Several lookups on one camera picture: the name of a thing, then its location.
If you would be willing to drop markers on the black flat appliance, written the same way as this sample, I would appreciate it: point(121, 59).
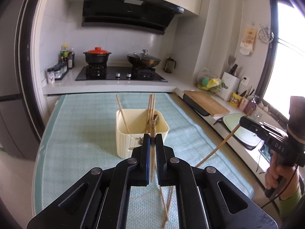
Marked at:
point(193, 105)

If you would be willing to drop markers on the french press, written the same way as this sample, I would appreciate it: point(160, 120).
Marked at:
point(169, 65)

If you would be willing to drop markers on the white label spice jar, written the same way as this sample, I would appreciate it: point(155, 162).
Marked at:
point(50, 76)

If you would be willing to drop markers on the hanging paper bag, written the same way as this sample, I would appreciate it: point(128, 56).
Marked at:
point(249, 39)

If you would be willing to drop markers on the glass spice jar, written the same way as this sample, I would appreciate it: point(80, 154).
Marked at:
point(57, 72)
point(63, 68)

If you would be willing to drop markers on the yellow cap sauce bottle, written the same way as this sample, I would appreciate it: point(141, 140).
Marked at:
point(64, 52)

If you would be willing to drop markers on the window frame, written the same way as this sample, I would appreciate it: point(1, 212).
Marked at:
point(270, 52)

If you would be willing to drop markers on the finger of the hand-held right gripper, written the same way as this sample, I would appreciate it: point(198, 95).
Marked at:
point(252, 125)

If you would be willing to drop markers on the green sponge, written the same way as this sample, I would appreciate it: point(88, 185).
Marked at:
point(205, 82)

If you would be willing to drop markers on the white knife block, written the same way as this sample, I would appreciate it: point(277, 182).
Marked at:
point(230, 85)

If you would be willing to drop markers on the glass wok lid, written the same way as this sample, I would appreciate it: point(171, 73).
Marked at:
point(144, 56)

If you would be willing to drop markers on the white wall socket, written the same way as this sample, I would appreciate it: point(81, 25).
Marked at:
point(244, 80)

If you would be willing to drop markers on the black clay pot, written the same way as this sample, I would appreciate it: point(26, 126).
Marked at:
point(96, 58)

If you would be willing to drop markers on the metal spatula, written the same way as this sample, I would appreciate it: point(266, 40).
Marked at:
point(231, 60)

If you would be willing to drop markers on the black range hood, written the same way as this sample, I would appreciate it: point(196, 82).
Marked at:
point(124, 14)

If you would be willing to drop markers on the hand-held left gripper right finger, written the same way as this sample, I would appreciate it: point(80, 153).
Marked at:
point(159, 155)

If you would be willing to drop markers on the dark door frame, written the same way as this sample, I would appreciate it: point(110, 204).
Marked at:
point(26, 76)

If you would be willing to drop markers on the yellow cloth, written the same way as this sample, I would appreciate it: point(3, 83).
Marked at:
point(213, 83)

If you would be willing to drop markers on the grey refrigerator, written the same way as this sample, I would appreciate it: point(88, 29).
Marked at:
point(9, 114)

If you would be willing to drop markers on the wooden chopstick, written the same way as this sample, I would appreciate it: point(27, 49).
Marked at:
point(154, 103)
point(169, 198)
point(224, 143)
point(162, 196)
point(121, 111)
point(151, 101)
point(152, 128)

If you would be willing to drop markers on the person's right hand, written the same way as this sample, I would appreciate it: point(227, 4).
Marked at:
point(288, 179)

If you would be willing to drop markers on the dark wok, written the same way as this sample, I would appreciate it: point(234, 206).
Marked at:
point(145, 64)

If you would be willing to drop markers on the person's right forearm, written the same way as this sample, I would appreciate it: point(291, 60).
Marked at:
point(293, 204)

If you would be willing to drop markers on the cream ribbed utensil holder box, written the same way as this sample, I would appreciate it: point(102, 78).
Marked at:
point(124, 143)

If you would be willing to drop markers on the green cutting board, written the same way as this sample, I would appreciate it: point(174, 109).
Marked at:
point(233, 122)

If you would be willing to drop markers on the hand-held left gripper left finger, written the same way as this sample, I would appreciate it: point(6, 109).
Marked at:
point(147, 155)

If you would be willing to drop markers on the black gas stove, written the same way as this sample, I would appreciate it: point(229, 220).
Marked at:
point(112, 72)

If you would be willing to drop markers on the dark utensils in cup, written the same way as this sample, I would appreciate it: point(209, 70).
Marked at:
point(247, 92)

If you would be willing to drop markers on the pink utensil cup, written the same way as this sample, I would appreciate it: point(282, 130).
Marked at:
point(243, 104)

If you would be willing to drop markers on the dark sauce bottle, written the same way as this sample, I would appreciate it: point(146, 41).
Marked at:
point(70, 58)

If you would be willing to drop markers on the red pot lid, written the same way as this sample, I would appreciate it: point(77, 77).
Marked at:
point(97, 50)

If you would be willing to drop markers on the light blue table mat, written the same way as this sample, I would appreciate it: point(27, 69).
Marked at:
point(83, 124)

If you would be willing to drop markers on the black phone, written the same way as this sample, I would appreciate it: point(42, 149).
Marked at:
point(264, 150)

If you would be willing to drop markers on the purple bottle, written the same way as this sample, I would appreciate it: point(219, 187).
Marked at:
point(254, 105)

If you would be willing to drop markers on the yellow cup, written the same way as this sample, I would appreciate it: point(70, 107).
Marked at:
point(235, 99)

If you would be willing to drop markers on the clear plastic bag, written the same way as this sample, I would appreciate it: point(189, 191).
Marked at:
point(202, 74)

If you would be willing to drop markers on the wooden cutting board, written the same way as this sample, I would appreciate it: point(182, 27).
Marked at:
point(207, 102)

